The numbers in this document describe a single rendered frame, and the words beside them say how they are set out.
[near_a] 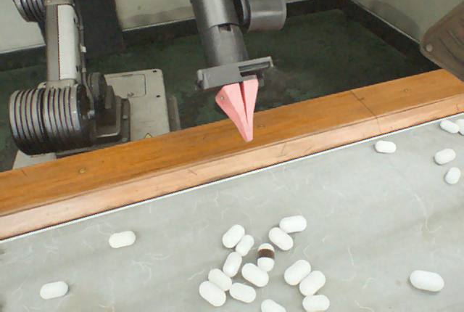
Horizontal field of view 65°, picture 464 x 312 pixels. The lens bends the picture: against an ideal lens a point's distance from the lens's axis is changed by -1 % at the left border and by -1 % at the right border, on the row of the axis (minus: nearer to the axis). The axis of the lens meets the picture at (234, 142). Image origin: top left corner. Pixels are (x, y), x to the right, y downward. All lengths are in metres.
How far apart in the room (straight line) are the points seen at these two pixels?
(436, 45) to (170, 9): 2.27
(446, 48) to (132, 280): 0.42
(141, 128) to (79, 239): 0.60
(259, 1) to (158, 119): 0.67
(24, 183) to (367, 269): 0.51
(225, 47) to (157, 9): 2.01
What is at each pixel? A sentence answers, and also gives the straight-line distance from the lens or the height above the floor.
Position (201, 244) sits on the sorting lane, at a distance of 0.52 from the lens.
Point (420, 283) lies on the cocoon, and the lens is 0.53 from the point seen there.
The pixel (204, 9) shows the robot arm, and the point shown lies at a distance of 0.51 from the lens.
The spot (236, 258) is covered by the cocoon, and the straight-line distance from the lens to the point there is 0.49.
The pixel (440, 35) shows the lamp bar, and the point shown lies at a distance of 0.31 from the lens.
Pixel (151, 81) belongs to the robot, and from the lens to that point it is 1.30.
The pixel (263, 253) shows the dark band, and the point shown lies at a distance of 0.49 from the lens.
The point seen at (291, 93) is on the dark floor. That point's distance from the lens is 2.05.
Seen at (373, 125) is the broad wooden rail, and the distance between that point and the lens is 0.70.
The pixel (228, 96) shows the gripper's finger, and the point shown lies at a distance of 0.47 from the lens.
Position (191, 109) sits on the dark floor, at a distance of 1.92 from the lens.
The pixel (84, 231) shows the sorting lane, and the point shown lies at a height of 0.74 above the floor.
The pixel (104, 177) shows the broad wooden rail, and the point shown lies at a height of 0.76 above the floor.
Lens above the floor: 1.19
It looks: 44 degrees down
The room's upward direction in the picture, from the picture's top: straight up
